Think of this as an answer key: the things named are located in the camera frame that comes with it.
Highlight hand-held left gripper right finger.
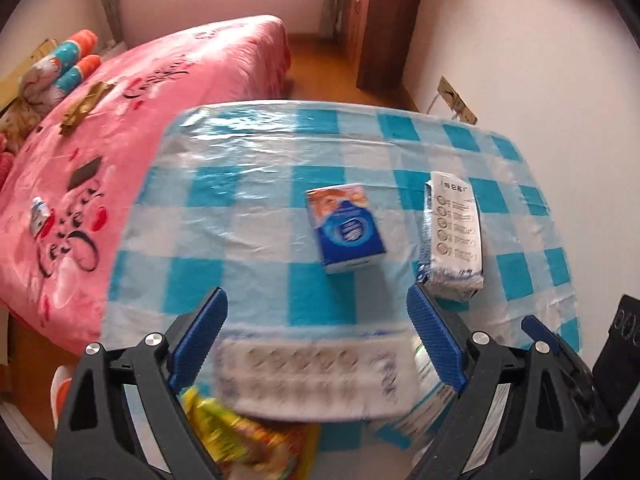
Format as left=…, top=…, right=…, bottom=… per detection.
left=406, top=282, right=582, bottom=480

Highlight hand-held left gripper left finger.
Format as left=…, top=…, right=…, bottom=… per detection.
left=52, top=286, right=229, bottom=480

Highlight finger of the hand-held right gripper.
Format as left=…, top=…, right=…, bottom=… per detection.
left=522, top=316, right=621, bottom=443

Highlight blue orange tissue pack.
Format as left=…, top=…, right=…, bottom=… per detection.
left=305, top=183, right=389, bottom=275

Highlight white green packet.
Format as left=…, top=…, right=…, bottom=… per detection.
left=367, top=335, right=453, bottom=443

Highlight blue checked plastic tablecloth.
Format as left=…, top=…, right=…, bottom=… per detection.
left=102, top=100, right=583, bottom=456

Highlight yellow green snack bag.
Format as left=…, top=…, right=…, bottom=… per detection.
left=180, top=385, right=321, bottom=480

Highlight orange white shoe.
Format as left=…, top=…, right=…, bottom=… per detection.
left=50, top=365, right=77, bottom=434

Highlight small bottle on bed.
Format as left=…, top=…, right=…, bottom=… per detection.
left=29, top=196, right=52, bottom=237

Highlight black flat device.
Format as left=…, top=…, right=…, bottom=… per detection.
left=67, top=156, right=104, bottom=192

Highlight gold fabric item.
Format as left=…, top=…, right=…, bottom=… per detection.
left=59, top=80, right=113, bottom=136

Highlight red folded blankets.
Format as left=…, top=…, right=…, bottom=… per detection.
left=0, top=135, right=17, bottom=187

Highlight pink printed bed blanket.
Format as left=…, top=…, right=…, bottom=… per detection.
left=0, top=14, right=292, bottom=356

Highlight brown bear print pillow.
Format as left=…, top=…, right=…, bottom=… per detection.
left=0, top=97, right=47, bottom=137

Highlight teal orange rolled blanket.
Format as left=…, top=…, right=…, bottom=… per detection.
left=52, top=30, right=98, bottom=69
left=57, top=55, right=103, bottom=94

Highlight pink white cartoon pillow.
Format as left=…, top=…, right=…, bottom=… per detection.
left=20, top=55, right=66, bottom=106

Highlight brown wooden wardrobe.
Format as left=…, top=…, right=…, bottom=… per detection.
left=345, top=0, right=429, bottom=92

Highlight hanging patterned cloth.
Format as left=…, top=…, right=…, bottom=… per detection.
left=322, top=0, right=352, bottom=42

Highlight grey curtain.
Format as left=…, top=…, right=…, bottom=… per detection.
left=97, top=0, right=127, bottom=47

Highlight wall socket board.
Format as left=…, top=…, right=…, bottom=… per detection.
left=436, top=76, right=477, bottom=126

